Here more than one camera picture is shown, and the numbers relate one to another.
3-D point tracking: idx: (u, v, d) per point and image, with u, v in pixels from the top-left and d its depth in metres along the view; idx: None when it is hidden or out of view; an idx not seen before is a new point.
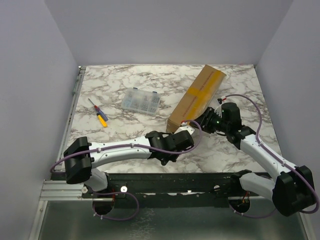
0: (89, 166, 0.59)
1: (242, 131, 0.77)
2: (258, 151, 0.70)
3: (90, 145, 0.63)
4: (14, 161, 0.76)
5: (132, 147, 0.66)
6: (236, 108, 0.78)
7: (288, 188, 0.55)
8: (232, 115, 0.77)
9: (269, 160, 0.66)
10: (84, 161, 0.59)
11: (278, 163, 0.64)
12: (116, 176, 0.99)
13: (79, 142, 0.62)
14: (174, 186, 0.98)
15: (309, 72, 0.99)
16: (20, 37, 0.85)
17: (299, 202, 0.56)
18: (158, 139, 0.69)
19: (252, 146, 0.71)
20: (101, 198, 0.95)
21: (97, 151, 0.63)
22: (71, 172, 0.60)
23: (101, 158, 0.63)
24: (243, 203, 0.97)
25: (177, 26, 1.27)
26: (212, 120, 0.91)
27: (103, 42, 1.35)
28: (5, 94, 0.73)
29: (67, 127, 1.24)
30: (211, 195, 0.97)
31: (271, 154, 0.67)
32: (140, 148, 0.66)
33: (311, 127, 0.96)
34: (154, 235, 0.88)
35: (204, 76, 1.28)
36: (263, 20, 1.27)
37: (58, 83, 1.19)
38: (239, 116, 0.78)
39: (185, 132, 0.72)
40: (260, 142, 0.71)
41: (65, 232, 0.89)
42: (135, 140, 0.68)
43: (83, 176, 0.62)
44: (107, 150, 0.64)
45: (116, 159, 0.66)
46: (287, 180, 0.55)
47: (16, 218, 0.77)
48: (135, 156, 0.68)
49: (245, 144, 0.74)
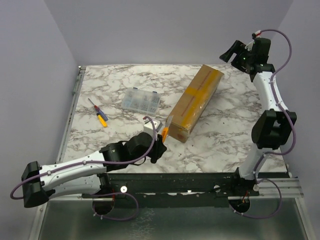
0: (40, 190, 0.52)
1: (264, 66, 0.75)
2: (265, 86, 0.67)
3: (41, 168, 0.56)
4: (14, 161, 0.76)
5: (85, 165, 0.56)
6: (268, 42, 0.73)
7: (266, 120, 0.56)
8: (261, 47, 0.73)
9: (267, 96, 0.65)
10: (34, 186, 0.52)
11: (273, 102, 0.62)
12: (116, 176, 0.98)
13: (30, 167, 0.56)
14: (174, 186, 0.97)
15: (308, 73, 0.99)
16: (20, 37, 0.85)
17: (268, 137, 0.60)
18: (113, 152, 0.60)
19: (263, 82, 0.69)
20: (101, 198, 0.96)
21: (47, 174, 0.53)
22: (25, 200, 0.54)
23: (52, 181, 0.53)
24: (243, 203, 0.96)
25: (177, 26, 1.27)
26: (241, 56, 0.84)
27: (103, 42, 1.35)
28: (5, 94, 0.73)
29: (67, 127, 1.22)
30: (211, 194, 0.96)
31: (274, 93, 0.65)
32: (95, 164, 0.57)
33: (311, 127, 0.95)
34: (153, 235, 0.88)
35: (201, 76, 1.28)
36: (262, 20, 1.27)
37: (57, 83, 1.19)
38: (266, 51, 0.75)
39: (135, 137, 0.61)
40: (272, 80, 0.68)
41: (65, 232, 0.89)
42: (89, 155, 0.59)
43: (38, 201, 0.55)
44: (58, 171, 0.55)
45: (72, 178, 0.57)
46: (270, 114, 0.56)
47: (15, 219, 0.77)
48: (90, 173, 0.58)
49: (258, 79, 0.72)
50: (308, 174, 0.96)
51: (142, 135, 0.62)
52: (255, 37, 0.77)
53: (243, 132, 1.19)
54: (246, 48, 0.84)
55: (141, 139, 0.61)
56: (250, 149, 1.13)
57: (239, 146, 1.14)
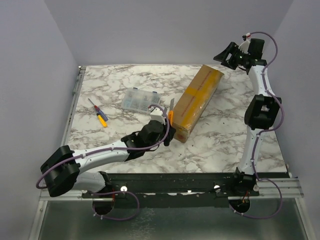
0: (77, 170, 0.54)
1: (258, 61, 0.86)
2: (257, 77, 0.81)
3: (73, 152, 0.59)
4: (14, 161, 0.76)
5: (112, 150, 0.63)
6: (262, 41, 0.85)
7: (257, 103, 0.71)
8: (255, 44, 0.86)
9: (258, 84, 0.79)
10: (70, 167, 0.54)
11: (263, 89, 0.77)
12: (116, 176, 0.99)
13: (62, 150, 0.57)
14: (174, 186, 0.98)
15: (308, 73, 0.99)
16: (20, 37, 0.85)
17: (259, 119, 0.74)
18: (131, 142, 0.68)
19: (256, 73, 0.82)
20: (101, 198, 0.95)
21: (81, 157, 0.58)
22: (52, 185, 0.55)
23: (87, 164, 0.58)
24: (243, 203, 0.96)
25: (177, 26, 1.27)
26: (236, 54, 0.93)
27: (103, 42, 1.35)
28: (5, 94, 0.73)
29: (67, 127, 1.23)
30: (211, 195, 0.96)
31: (264, 82, 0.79)
32: (120, 150, 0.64)
33: (312, 127, 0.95)
34: (154, 235, 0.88)
35: (201, 76, 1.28)
36: (263, 21, 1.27)
37: (57, 82, 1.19)
38: (261, 50, 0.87)
39: (146, 127, 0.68)
40: (264, 72, 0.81)
41: (65, 232, 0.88)
42: (113, 143, 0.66)
43: (67, 185, 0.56)
44: (91, 154, 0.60)
45: (98, 163, 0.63)
46: (259, 98, 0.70)
47: (15, 218, 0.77)
48: (114, 159, 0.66)
49: (251, 71, 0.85)
50: (308, 174, 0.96)
51: (151, 125, 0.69)
52: (245, 38, 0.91)
53: (243, 132, 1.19)
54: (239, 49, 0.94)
55: (153, 127, 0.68)
56: None
57: (239, 146, 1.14)
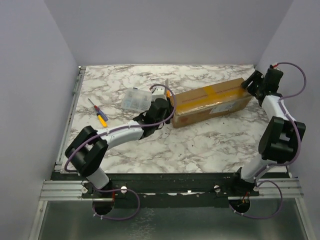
0: (105, 146, 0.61)
1: (272, 93, 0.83)
2: (273, 105, 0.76)
3: (97, 130, 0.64)
4: (13, 161, 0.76)
5: (129, 128, 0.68)
6: (279, 73, 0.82)
7: (276, 125, 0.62)
8: (271, 77, 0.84)
9: (276, 110, 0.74)
10: (98, 144, 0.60)
11: (281, 114, 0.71)
12: (116, 176, 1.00)
13: (86, 131, 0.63)
14: (174, 186, 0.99)
15: (309, 74, 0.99)
16: (19, 37, 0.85)
17: (278, 147, 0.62)
18: (142, 121, 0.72)
19: (271, 101, 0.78)
20: (101, 198, 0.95)
21: (106, 134, 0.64)
22: (84, 164, 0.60)
23: (111, 140, 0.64)
24: (243, 203, 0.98)
25: (177, 26, 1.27)
26: (255, 84, 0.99)
27: (103, 43, 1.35)
28: (5, 94, 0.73)
29: (67, 127, 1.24)
30: (211, 195, 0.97)
31: (282, 108, 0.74)
32: (136, 128, 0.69)
33: (312, 128, 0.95)
34: (153, 235, 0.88)
35: (231, 84, 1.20)
36: (263, 21, 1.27)
37: (57, 82, 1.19)
38: (277, 82, 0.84)
39: (155, 104, 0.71)
40: (280, 101, 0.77)
41: (65, 232, 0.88)
42: (128, 122, 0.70)
43: (96, 162, 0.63)
44: (113, 132, 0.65)
45: (119, 141, 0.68)
46: (278, 121, 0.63)
47: (15, 219, 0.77)
48: (130, 136, 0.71)
49: (267, 100, 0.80)
50: (308, 175, 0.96)
51: (160, 101, 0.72)
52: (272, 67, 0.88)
53: (243, 132, 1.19)
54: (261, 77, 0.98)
55: (160, 103, 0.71)
56: (250, 149, 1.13)
57: (239, 146, 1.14)
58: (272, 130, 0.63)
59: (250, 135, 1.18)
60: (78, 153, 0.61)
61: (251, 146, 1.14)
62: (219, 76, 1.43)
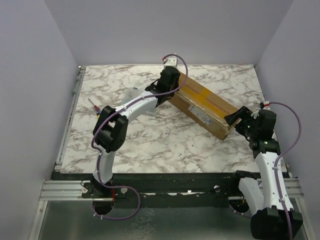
0: (126, 120, 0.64)
1: (268, 144, 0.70)
2: (268, 174, 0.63)
3: (115, 109, 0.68)
4: (13, 161, 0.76)
5: (143, 99, 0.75)
6: (273, 117, 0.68)
7: (268, 220, 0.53)
8: (264, 123, 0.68)
9: (270, 187, 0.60)
10: (119, 120, 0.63)
11: (276, 195, 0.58)
12: (117, 176, 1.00)
13: (105, 111, 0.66)
14: (174, 186, 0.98)
15: (309, 74, 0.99)
16: (19, 37, 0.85)
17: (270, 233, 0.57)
18: (154, 90, 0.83)
19: (266, 166, 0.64)
20: (101, 198, 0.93)
21: (124, 110, 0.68)
22: (112, 139, 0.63)
23: (130, 115, 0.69)
24: (243, 203, 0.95)
25: (177, 26, 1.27)
26: (244, 123, 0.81)
27: (103, 43, 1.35)
28: (5, 94, 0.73)
29: (67, 127, 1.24)
30: (211, 195, 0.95)
31: (278, 184, 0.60)
32: (150, 98, 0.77)
33: (312, 128, 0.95)
34: (153, 235, 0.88)
35: (225, 106, 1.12)
36: (263, 21, 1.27)
37: (57, 82, 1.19)
38: (271, 128, 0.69)
39: (167, 70, 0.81)
40: (276, 167, 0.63)
41: (65, 232, 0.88)
42: (141, 94, 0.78)
43: (121, 137, 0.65)
44: (130, 107, 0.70)
45: (136, 114, 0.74)
46: (272, 215, 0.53)
47: (16, 219, 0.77)
48: (146, 107, 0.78)
49: (260, 160, 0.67)
50: (308, 175, 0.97)
51: (170, 68, 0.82)
52: (262, 106, 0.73)
53: None
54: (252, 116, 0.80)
55: (172, 71, 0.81)
56: (250, 149, 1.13)
57: (239, 146, 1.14)
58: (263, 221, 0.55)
59: None
60: (103, 133, 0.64)
61: None
62: (219, 76, 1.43)
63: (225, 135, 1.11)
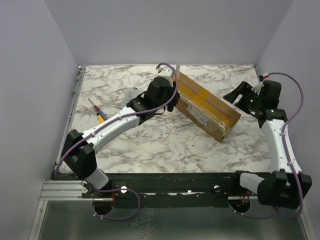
0: (92, 150, 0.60)
1: (274, 112, 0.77)
2: (275, 139, 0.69)
3: (83, 134, 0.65)
4: (13, 161, 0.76)
5: (120, 119, 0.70)
6: (277, 85, 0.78)
7: (276, 183, 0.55)
8: (269, 92, 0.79)
9: (278, 152, 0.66)
10: (85, 148, 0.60)
11: (284, 159, 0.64)
12: (116, 176, 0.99)
13: (71, 136, 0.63)
14: (174, 186, 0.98)
15: (309, 74, 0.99)
16: (19, 37, 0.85)
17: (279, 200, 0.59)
18: (138, 103, 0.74)
19: (273, 131, 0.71)
20: (101, 198, 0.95)
21: (92, 136, 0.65)
22: (77, 167, 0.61)
23: (99, 140, 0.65)
24: (243, 203, 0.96)
25: (178, 26, 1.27)
26: (246, 98, 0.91)
27: (103, 43, 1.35)
28: (5, 94, 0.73)
29: (67, 127, 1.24)
30: (211, 194, 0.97)
31: (285, 150, 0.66)
32: (129, 117, 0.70)
33: (312, 127, 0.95)
34: (153, 235, 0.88)
35: (222, 107, 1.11)
36: (263, 21, 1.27)
37: (57, 82, 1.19)
38: (277, 97, 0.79)
39: (154, 83, 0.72)
40: (283, 133, 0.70)
41: (65, 232, 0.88)
42: (119, 113, 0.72)
43: (89, 164, 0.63)
44: (100, 131, 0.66)
45: (109, 137, 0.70)
46: (280, 177, 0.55)
47: (15, 219, 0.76)
48: (126, 127, 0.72)
49: (267, 127, 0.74)
50: (307, 175, 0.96)
51: (158, 81, 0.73)
52: (262, 78, 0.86)
53: (243, 132, 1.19)
54: (253, 91, 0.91)
55: (160, 83, 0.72)
56: (250, 149, 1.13)
57: (239, 146, 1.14)
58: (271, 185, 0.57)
59: (250, 135, 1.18)
60: (68, 159, 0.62)
61: (251, 146, 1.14)
62: (219, 76, 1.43)
63: (223, 136, 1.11)
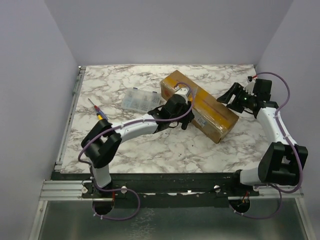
0: (120, 138, 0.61)
1: (267, 103, 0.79)
2: (270, 120, 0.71)
3: (112, 124, 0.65)
4: (13, 161, 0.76)
5: (143, 122, 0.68)
6: (269, 82, 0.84)
7: (276, 153, 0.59)
8: (261, 85, 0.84)
9: (273, 130, 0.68)
10: (113, 136, 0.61)
11: (280, 135, 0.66)
12: (116, 176, 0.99)
13: (101, 123, 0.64)
14: (174, 186, 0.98)
15: (310, 74, 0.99)
16: (19, 37, 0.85)
17: (280, 175, 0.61)
18: (157, 115, 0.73)
19: (267, 116, 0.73)
20: (101, 198, 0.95)
21: (120, 128, 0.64)
22: (98, 155, 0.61)
23: (125, 134, 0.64)
24: (243, 203, 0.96)
25: (177, 26, 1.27)
26: (240, 97, 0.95)
27: (103, 43, 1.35)
28: (5, 95, 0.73)
29: (67, 127, 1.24)
30: (211, 195, 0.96)
31: (280, 128, 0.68)
32: (151, 121, 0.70)
33: (312, 128, 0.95)
34: (153, 235, 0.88)
35: (221, 110, 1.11)
36: (263, 21, 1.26)
37: (57, 83, 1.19)
38: (267, 92, 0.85)
39: (173, 99, 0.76)
40: (277, 115, 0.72)
41: (66, 232, 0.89)
42: (142, 116, 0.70)
43: (110, 154, 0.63)
44: (128, 125, 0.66)
45: (131, 135, 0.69)
46: (278, 147, 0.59)
47: (16, 219, 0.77)
48: (144, 130, 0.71)
49: (262, 113, 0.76)
50: (307, 175, 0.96)
51: (177, 97, 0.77)
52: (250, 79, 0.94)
53: (243, 132, 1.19)
54: (244, 90, 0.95)
55: (178, 99, 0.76)
56: (249, 149, 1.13)
57: (239, 146, 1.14)
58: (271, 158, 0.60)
59: (250, 135, 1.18)
60: (91, 146, 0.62)
61: (251, 146, 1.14)
62: (219, 76, 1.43)
63: (219, 138, 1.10)
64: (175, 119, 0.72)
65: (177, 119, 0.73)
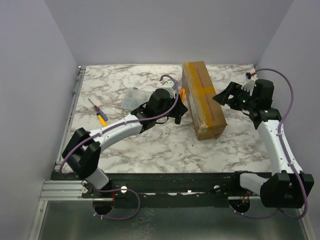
0: (98, 147, 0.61)
1: (269, 112, 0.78)
2: (273, 140, 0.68)
3: (90, 132, 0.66)
4: (13, 161, 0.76)
5: (125, 125, 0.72)
6: (271, 86, 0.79)
7: (281, 185, 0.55)
8: (262, 92, 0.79)
9: (277, 154, 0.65)
10: (91, 145, 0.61)
11: (284, 160, 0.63)
12: (116, 176, 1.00)
13: (79, 133, 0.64)
14: (174, 186, 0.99)
15: (310, 73, 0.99)
16: (19, 38, 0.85)
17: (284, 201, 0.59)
18: (141, 113, 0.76)
19: (269, 133, 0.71)
20: (101, 198, 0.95)
21: (99, 135, 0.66)
22: (79, 167, 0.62)
23: (105, 140, 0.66)
24: (243, 203, 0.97)
25: (177, 26, 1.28)
26: (239, 97, 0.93)
27: (103, 43, 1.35)
28: (5, 95, 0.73)
29: (67, 127, 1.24)
30: (211, 195, 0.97)
31: (285, 150, 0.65)
32: (133, 123, 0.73)
33: (312, 128, 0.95)
34: (153, 235, 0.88)
35: (215, 111, 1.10)
36: (263, 21, 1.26)
37: (57, 82, 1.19)
38: (270, 97, 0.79)
39: (154, 95, 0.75)
40: (280, 132, 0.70)
41: (65, 232, 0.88)
42: (124, 118, 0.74)
43: (92, 163, 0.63)
44: (106, 132, 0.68)
45: (113, 140, 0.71)
46: (283, 178, 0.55)
47: (16, 218, 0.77)
48: (128, 132, 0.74)
49: (264, 128, 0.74)
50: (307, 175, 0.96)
51: (160, 92, 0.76)
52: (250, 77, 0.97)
53: (243, 132, 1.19)
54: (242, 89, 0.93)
55: (160, 94, 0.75)
56: (250, 149, 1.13)
57: (239, 146, 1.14)
58: (274, 188, 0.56)
59: (250, 135, 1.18)
60: (72, 158, 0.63)
61: (251, 146, 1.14)
62: (219, 76, 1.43)
63: (200, 135, 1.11)
64: (162, 115, 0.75)
65: (164, 114, 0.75)
